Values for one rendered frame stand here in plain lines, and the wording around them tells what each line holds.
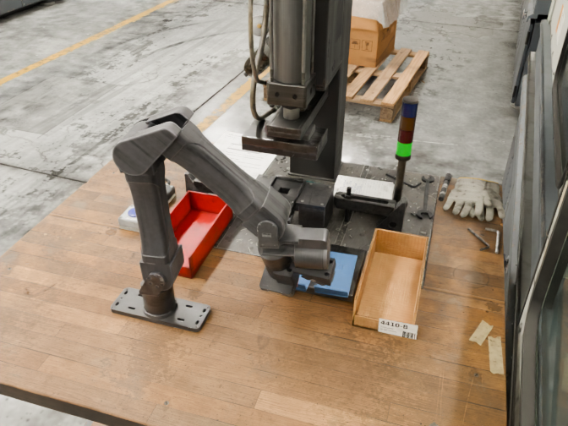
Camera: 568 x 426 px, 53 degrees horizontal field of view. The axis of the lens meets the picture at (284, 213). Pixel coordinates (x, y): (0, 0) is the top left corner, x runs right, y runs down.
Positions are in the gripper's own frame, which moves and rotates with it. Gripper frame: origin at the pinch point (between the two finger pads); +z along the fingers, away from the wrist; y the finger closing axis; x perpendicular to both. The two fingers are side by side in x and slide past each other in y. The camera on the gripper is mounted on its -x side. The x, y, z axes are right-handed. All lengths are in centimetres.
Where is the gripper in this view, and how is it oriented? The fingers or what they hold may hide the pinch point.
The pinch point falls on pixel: (287, 282)
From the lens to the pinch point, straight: 119.8
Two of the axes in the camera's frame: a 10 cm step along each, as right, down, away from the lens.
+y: 2.8, -8.7, 4.0
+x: -9.5, -1.9, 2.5
